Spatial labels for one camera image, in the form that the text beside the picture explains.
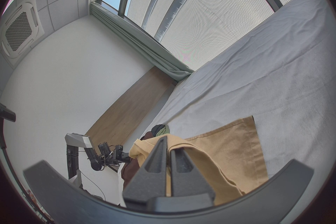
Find bed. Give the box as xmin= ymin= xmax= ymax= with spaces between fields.
xmin=85 ymin=0 xmax=336 ymax=205

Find grey-green curtain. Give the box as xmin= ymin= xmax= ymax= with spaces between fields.
xmin=90 ymin=1 xmax=195 ymax=80

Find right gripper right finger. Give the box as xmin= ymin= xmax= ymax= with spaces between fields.
xmin=169 ymin=148 xmax=216 ymax=201

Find tan shorts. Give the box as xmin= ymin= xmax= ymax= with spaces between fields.
xmin=129 ymin=116 xmax=269 ymax=205

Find green garment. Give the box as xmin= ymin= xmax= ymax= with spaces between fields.
xmin=157 ymin=125 xmax=170 ymax=137

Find black garment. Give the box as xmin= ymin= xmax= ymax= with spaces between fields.
xmin=151 ymin=124 xmax=166 ymax=135

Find white ceiling air vent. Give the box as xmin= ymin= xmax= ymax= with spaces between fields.
xmin=0 ymin=0 xmax=45 ymax=67

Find window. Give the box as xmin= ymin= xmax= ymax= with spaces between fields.
xmin=90 ymin=0 xmax=326 ymax=71

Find dark brown shorts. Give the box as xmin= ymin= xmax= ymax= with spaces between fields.
xmin=122 ymin=132 xmax=158 ymax=189

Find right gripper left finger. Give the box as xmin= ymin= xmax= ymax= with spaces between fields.
xmin=123 ymin=136 xmax=168 ymax=209

